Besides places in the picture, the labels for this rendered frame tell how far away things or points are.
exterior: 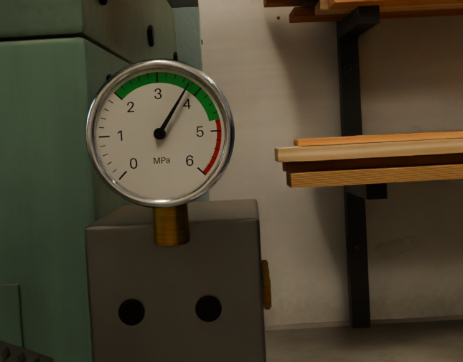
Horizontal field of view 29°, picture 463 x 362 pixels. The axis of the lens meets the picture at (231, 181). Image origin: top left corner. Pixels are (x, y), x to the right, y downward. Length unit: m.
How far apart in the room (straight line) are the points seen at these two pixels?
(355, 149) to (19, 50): 2.11
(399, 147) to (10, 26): 2.14
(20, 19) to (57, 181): 0.08
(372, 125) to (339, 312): 0.63
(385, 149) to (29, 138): 2.12
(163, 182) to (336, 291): 2.68
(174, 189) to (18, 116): 0.11
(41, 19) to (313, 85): 2.57
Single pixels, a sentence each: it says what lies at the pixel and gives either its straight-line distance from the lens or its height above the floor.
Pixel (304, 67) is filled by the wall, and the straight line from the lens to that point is 3.00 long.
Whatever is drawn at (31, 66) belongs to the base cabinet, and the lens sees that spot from 0.45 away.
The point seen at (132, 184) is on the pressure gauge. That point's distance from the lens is 0.38.
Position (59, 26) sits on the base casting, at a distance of 0.45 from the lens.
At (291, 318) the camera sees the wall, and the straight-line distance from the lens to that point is 3.05.
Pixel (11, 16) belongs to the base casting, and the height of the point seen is 0.72.
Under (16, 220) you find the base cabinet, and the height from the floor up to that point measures 0.62.
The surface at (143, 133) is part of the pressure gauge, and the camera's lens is 0.38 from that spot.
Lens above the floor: 0.66
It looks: 3 degrees down
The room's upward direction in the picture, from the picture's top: 3 degrees counter-clockwise
